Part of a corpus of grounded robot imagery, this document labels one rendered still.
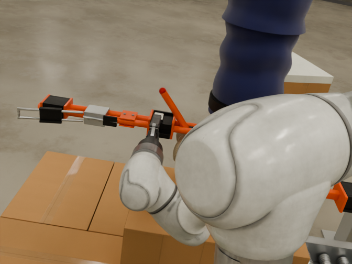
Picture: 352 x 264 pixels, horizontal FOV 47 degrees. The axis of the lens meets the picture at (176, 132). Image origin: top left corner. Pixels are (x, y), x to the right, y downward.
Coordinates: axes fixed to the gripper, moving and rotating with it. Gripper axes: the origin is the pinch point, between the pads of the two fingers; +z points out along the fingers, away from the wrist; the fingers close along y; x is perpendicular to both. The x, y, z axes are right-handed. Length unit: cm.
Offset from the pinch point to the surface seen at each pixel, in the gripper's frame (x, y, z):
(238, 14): 17.9, -39.6, -7.1
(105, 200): -23, 69, 43
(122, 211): -13, 69, 37
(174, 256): 12.8, 37.3, -19.1
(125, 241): -3.7, 34.2, -19.2
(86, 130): -78, 123, 208
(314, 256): 81, 71, 31
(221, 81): 17.2, -19.6, -5.3
